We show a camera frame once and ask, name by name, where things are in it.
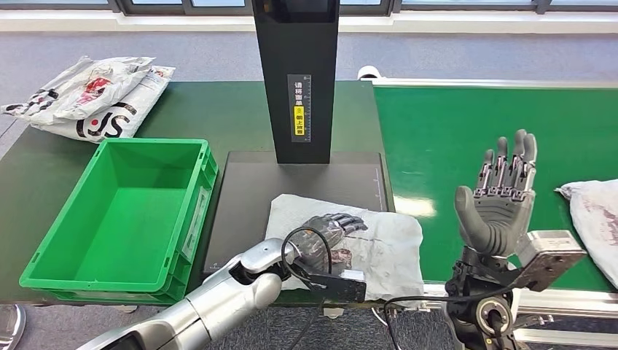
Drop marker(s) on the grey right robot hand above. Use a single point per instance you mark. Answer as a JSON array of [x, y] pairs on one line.
[[497, 217]]

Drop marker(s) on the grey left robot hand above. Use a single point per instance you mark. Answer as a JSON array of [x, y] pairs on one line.
[[318, 241]]

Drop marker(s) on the grey parcel bag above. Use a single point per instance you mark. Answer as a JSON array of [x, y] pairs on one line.
[[386, 256], [598, 222]]

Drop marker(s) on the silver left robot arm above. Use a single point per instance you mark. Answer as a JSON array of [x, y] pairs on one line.
[[217, 299]]

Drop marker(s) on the green conveyor belt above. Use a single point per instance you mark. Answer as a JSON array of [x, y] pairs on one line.
[[434, 135]]

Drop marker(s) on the white parcel bag black letters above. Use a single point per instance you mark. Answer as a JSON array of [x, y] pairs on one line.
[[125, 116]]

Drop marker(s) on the white parcel bag red print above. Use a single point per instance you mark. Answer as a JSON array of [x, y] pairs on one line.
[[82, 92]]

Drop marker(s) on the black scanner column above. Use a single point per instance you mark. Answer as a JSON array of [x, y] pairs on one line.
[[299, 48]]

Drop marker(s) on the green plastic crate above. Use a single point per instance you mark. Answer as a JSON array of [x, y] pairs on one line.
[[120, 232]]

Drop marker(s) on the shiny grey curved object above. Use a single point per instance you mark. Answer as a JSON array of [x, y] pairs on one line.
[[9, 326]]

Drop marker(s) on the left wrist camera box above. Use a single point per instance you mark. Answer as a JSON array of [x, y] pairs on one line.
[[343, 287]]

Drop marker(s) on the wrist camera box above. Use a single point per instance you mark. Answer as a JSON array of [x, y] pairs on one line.
[[343, 287], [550, 256]]

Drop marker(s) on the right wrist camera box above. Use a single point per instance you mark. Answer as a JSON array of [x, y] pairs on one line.
[[550, 256]]

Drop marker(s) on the white bracket under table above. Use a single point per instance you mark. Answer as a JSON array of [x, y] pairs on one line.
[[333, 313]]

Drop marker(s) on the black scanner base plate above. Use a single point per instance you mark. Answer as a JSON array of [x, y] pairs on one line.
[[246, 203]]

